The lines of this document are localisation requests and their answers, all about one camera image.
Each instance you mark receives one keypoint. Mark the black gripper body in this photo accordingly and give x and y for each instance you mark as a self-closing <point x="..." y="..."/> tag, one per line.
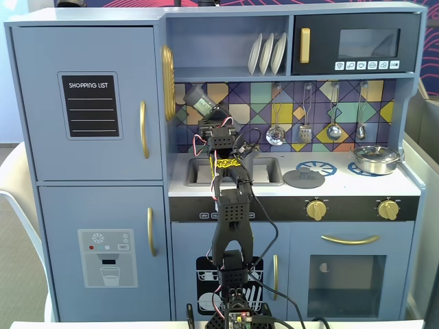
<point x="210" y="123"/>

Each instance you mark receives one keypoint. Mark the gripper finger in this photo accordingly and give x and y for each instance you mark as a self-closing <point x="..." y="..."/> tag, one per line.
<point x="205" y="118"/>
<point x="221" y="110"/>

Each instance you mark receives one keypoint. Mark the grey salt shaker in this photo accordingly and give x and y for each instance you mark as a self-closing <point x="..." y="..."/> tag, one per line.
<point x="199" y="99"/>

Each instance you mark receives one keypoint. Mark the colourful tile backsplash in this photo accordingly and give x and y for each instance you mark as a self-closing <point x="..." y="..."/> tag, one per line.
<point x="254" y="99"/>

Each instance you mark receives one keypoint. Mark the metal skimmer spoon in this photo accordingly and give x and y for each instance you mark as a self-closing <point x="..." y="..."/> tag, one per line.
<point x="275" y="136"/>

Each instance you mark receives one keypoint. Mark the white toy plate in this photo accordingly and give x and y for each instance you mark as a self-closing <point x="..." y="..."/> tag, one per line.
<point x="254" y="55"/>
<point x="278" y="53"/>
<point x="266" y="55"/>

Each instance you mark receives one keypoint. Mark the grey toy sink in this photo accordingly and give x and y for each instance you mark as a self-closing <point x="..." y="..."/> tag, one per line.
<point x="276" y="171"/>

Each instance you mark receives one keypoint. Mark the blue toy kitchen unit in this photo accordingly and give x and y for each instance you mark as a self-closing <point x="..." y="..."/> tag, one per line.
<point x="164" y="192"/>

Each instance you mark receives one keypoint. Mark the metal slotted spatula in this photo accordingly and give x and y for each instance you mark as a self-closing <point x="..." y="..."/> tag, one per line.
<point x="304" y="135"/>

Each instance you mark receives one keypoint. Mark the grey pot lid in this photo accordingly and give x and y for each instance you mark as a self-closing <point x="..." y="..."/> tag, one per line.
<point x="303" y="180"/>

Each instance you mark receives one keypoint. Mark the metal ladle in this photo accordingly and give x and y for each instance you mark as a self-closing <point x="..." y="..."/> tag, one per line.
<point x="333" y="132"/>

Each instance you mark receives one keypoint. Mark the black shopping list board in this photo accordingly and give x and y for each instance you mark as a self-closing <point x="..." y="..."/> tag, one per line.
<point x="90" y="116"/>

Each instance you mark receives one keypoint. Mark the black microwave door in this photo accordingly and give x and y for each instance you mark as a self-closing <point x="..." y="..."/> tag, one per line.
<point x="322" y="41"/>

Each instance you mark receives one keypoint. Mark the gold stove knob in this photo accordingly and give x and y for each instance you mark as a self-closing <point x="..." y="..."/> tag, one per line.
<point x="316" y="209"/>
<point x="388" y="209"/>

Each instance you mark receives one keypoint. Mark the metal serving spoon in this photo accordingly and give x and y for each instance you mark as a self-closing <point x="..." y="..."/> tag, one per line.
<point x="361" y="132"/>

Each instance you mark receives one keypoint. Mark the blue oven door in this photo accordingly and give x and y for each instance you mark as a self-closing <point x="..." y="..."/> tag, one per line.
<point x="302" y="246"/>

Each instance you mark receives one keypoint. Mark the black dishwasher sticker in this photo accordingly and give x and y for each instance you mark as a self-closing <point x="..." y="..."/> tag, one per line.
<point x="205" y="274"/>

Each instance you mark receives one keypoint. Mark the steel pot with lid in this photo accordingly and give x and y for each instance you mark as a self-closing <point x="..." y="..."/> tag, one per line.
<point x="377" y="161"/>

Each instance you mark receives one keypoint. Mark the large blue fridge door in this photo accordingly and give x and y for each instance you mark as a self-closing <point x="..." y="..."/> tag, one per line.
<point x="41" y="103"/>

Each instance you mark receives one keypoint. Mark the blue freezer door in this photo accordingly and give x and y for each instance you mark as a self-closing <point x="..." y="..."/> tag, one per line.
<point x="61" y="212"/>

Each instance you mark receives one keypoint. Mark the grey water dispenser sticker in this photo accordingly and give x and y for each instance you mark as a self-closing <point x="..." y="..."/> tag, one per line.
<point x="89" y="270"/>

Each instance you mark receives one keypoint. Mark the black table clamp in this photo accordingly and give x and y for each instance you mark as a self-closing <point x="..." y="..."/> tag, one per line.
<point x="190" y="317"/>

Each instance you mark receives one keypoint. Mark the robot controller board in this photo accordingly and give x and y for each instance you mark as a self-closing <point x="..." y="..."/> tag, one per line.
<point x="240" y="318"/>

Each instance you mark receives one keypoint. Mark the white chair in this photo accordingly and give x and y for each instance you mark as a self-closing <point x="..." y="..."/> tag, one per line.
<point x="20" y="192"/>

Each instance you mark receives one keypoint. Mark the beige side cabinet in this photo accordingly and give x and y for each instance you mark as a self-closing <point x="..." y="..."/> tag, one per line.
<point x="425" y="171"/>

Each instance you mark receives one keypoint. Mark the gold toy wall phone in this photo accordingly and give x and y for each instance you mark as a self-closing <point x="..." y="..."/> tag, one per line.
<point x="168" y="82"/>

